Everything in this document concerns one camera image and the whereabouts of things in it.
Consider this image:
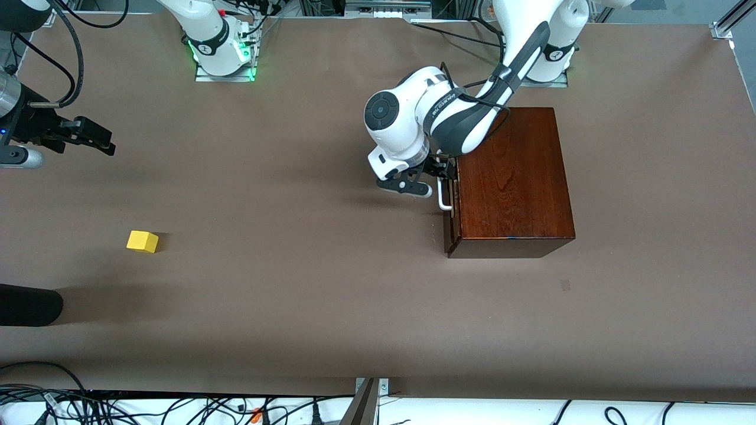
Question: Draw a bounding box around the wooden drawer with white handle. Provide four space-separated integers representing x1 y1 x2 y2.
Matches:
437 155 461 256

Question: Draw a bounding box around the yellow block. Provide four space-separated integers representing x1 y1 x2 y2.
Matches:
126 230 159 254

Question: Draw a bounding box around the dark brown wooden cabinet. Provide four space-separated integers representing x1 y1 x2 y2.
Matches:
444 107 576 259

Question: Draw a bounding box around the black cylindrical object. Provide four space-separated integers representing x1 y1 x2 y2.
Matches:
0 283 64 327

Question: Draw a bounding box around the dark slanted bar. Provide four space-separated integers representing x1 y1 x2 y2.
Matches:
340 378 379 425

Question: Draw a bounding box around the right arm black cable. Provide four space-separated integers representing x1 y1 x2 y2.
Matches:
11 0 129 110

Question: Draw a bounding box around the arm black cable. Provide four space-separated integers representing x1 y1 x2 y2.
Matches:
440 17 512 139
11 0 129 110

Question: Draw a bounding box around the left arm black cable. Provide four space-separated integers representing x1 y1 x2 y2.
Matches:
440 17 512 139

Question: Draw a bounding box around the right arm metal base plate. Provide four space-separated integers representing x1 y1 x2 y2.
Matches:
195 18 258 83

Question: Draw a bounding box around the long black table cable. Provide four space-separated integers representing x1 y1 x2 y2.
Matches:
410 17 504 49

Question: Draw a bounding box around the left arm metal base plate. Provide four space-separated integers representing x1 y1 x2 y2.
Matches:
520 70 569 88

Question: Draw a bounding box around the aluminium frame profile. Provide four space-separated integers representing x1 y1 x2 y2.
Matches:
711 0 756 41

